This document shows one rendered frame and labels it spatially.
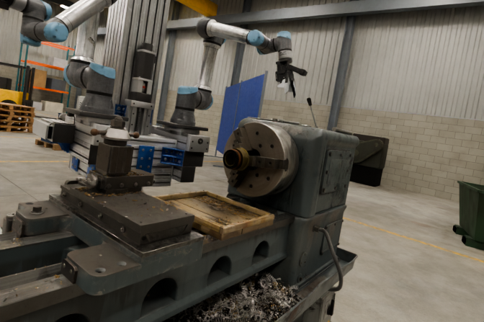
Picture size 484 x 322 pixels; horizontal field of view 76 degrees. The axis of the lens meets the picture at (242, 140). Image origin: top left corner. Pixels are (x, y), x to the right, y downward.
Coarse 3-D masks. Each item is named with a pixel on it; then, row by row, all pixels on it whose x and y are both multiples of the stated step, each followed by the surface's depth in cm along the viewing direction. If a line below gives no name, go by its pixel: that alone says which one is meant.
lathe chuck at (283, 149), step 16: (256, 128) 130; (272, 128) 126; (256, 144) 129; (272, 144) 125; (288, 144) 126; (288, 160) 124; (256, 176) 128; (272, 176) 124; (288, 176) 126; (240, 192) 133; (256, 192) 128; (272, 192) 128
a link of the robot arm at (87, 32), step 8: (96, 16) 152; (88, 24) 150; (96, 24) 153; (80, 32) 150; (88, 32) 150; (96, 32) 154; (80, 40) 150; (88, 40) 151; (96, 40) 155; (80, 48) 150; (88, 48) 151; (80, 56) 150; (88, 56) 152; (72, 64) 150; (80, 64) 149; (88, 64) 151; (64, 72) 152; (72, 72) 149; (80, 72) 148; (72, 80) 150; (80, 80) 148; (80, 88) 155
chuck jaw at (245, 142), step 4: (240, 128) 130; (244, 128) 133; (236, 132) 131; (240, 132) 130; (244, 132) 131; (236, 136) 131; (240, 136) 130; (244, 136) 130; (236, 140) 128; (240, 140) 127; (244, 140) 128; (248, 140) 131; (236, 144) 128; (240, 144) 125; (244, 144) 127; (248, 144) 130; (244, 148) 126; (248, 148) 128; (252, 148) 131; (248, 152) 131
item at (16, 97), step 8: (0, 64) 1347; (8, 64) 1287; (32, 72) 1382; (0, 80) 1308; (8, 80) 1324; (24, 80) 1322; (32, 80) 1385; (0, 88) 1312; (8, 88) 1334; (24, 88) 1325; (32, 88) 1395; (0, 96) 1288; (8, 96) 1296; (16, 96) 1303; (24, 96) 1327; (24, 104) 1325; (32, 104) 1412
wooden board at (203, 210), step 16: (192, 192) 130; (208, 192) 135; (192, 208) 114; (208, 208) 117; (224, 208) 121; (240, 208) 124; (256, 208) 121; (192, 224) 100; (208, 224) 96; (224, 224) 102; (240, 224) 99; (256, 224) 107; (272, 224) 117
